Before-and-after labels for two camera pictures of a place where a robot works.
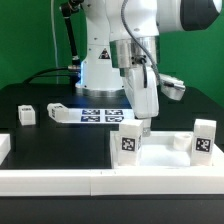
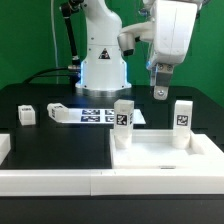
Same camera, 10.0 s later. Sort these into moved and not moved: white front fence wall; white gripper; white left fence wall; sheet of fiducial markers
Moved: white gripper
Not moved: white front fence wall; sheet of fiducial markers; white left fence wall
